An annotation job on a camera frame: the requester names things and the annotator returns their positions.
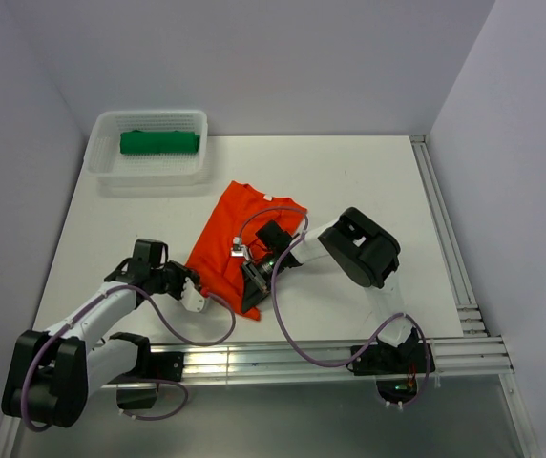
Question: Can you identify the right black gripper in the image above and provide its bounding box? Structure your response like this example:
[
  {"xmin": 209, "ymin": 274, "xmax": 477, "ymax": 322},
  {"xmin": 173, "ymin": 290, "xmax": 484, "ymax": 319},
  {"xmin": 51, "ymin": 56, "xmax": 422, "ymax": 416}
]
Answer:
[{"xmin": 241, "ymin": 249, "xmax": 285, "ymax": 313}]

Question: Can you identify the orange polo t shirt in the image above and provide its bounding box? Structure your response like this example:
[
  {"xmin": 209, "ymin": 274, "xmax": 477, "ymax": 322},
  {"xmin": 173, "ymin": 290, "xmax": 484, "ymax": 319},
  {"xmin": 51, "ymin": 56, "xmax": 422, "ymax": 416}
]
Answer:
[{"xmin": 186, "ymin": 181, "xmax": 307, "ymax": 321}]

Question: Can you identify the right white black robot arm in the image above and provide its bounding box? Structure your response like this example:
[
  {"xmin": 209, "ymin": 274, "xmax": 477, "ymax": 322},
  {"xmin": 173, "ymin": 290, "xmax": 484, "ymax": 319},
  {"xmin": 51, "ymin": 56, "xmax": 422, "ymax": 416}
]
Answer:
[{"xmin": 231, "ymin": 207, "xmax": 425, "ymax": 372}]

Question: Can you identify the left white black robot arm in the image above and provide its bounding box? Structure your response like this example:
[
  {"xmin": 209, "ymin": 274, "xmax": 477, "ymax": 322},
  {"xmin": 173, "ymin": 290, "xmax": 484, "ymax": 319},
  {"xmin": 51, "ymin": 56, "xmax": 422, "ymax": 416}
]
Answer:
[{"xmin": 1, "ymin": 239, "xmax": 200, "ymax": 432}]

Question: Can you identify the white perforated plastic basket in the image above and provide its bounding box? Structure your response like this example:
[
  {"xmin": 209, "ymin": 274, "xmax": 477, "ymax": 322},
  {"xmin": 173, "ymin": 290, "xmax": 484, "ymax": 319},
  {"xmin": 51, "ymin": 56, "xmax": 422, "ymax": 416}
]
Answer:
[{"xmin": 83, "ymin": 109, "xmax": 211, "ymax": 196}]

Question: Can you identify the rolled green t shirt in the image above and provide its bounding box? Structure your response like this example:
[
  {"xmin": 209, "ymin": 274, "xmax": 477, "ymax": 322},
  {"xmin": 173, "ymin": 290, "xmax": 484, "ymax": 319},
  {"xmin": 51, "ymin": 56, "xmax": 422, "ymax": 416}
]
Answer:
[{"xmin": 119, "ymin": 130, "xmax": 200, "ymax": 156}]

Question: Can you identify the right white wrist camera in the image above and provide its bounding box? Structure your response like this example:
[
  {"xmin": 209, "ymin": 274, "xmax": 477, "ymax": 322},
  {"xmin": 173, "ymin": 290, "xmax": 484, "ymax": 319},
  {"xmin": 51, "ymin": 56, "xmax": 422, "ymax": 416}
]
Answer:
[{"xmin": 231, "ymin": 243, "xmax": 247, "ymax": 259}]

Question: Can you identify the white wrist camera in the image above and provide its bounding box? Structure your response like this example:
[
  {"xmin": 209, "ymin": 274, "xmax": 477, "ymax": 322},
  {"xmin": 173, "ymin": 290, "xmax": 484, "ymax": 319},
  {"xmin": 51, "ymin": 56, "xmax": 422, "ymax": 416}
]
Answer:
[
  {"xmin": 179, "ymin": 278, "xmax": 207, "ymax": 313},
  {"xmin": 231, "ymin": 243, "xmax": 247, "ymax": 259}
]

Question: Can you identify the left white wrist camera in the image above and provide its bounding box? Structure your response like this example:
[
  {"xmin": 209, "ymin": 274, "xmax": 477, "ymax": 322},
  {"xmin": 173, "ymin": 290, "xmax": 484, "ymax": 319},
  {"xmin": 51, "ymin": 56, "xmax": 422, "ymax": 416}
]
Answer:
[{"xmin": 179, "ymin": 278, "xmax": 207, "ymax": 313}]

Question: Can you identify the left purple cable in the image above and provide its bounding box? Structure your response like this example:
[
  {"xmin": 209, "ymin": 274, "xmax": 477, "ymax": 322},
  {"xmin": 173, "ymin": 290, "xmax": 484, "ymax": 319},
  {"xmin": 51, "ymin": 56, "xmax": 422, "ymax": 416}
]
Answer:
[{"xmin": 20, "ymin": 283, "xmax": 237, "ymax": 432}]

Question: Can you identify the purple cable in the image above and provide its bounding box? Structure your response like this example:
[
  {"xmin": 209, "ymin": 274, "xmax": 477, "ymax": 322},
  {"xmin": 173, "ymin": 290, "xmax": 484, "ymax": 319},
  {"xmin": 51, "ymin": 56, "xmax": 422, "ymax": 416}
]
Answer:
[
  {"xmin": 20, "ymin": 283, "xmax": 237, "ymax": 432},
  {"xmin": 232, "ymin": 205, "xmax": 431, "ymax": 409}
]

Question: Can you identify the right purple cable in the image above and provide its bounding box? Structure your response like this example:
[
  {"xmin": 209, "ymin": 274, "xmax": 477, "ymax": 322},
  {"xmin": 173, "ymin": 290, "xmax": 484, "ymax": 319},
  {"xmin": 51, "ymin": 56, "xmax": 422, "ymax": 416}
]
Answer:
[{"xmin": 232, "ymin": 205, "xmax": 431, "ymax": 409}]

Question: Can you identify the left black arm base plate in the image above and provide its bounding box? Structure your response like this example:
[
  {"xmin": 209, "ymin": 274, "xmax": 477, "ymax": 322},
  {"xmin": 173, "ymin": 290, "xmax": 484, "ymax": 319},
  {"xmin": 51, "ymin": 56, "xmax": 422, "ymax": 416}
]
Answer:
[{"xmin": 112, "ymin": 351, "xmax": 184, "ymax": 384}]

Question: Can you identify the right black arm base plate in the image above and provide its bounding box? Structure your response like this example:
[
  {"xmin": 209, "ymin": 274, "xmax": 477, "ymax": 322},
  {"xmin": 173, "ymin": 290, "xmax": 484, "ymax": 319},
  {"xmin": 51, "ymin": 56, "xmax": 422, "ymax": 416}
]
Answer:
[{"xmin": 346, "ymin": 343, "xmax": 436, "ymax": 376}]

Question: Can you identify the right side aluminium rail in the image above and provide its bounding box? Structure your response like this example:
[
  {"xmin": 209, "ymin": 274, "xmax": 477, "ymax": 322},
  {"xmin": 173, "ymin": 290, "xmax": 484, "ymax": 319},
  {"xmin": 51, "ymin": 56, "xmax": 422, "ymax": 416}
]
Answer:
[{"xmin": 409, "ymin": 135, "xmax": 501, "ymax": 339}]

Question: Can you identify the front aluminium rail frame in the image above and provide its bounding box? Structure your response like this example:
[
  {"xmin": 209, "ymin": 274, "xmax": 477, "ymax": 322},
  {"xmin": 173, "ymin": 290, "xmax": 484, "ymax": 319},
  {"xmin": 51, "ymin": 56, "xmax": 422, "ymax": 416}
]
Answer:
[{"xmin": 0, "ymin": 333, "xmax": 541, "ymax": 458}]

